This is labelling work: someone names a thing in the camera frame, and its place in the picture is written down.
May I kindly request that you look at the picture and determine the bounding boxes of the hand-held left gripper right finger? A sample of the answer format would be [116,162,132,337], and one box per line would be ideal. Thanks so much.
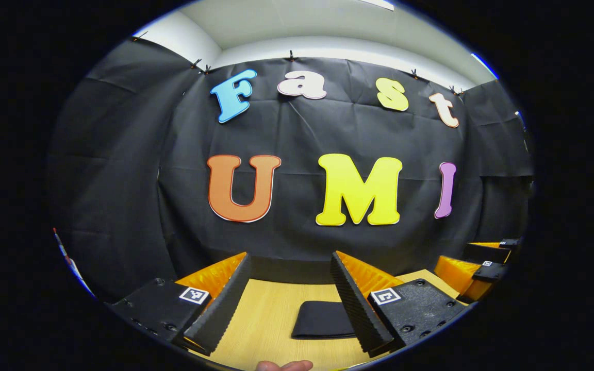
[331,251,469,358]

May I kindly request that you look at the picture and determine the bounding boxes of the black backdrop cloth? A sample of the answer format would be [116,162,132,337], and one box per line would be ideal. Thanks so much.
[49,36,535,305]

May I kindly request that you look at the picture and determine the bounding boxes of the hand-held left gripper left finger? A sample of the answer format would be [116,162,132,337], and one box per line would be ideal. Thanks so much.
[106,251,253,356]

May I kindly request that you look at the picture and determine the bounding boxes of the black jeans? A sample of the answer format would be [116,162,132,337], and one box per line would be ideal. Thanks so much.
[291,300,357,340]

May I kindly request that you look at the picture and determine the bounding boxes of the row of black cloth clips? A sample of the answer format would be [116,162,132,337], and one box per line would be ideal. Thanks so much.
[133,30,466,97]

